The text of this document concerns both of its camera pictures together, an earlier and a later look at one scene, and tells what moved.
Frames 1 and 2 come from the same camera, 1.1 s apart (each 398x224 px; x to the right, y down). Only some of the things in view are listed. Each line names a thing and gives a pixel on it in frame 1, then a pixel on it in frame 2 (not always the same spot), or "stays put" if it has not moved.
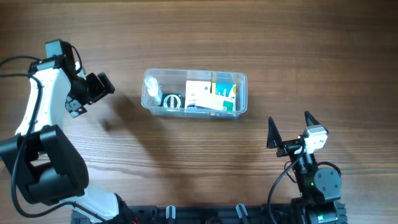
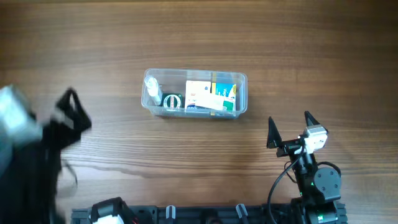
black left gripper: [101, 84] → [58, 121]
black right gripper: [292, 146] stays put
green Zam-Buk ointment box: [172, 101] stays put
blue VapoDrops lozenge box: [226, 89] stays put
